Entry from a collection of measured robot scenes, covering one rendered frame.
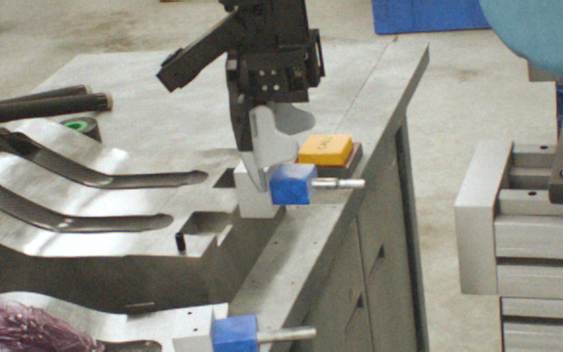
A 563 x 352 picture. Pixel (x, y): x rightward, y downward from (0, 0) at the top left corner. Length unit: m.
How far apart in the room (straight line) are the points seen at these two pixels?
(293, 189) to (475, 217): 0.25
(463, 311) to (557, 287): 1.63
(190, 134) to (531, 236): 0.83
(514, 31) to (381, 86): 0.98
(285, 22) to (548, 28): 0.37
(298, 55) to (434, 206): 2.04
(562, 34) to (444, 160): 2.59
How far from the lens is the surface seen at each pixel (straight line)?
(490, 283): 0.93
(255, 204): 1.10
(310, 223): 1.31
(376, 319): 1.77
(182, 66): 1.07
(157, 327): 1.06
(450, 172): 3.20
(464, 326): 2.50
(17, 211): 1.26
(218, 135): 1.60
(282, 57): 1.01
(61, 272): 1.18
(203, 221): 1.19
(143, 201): 1.24
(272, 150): 1.05
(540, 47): 0.72
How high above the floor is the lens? 1.41
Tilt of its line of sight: 25 degrees down
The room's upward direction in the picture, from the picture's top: 9 degrees counter-clockwise
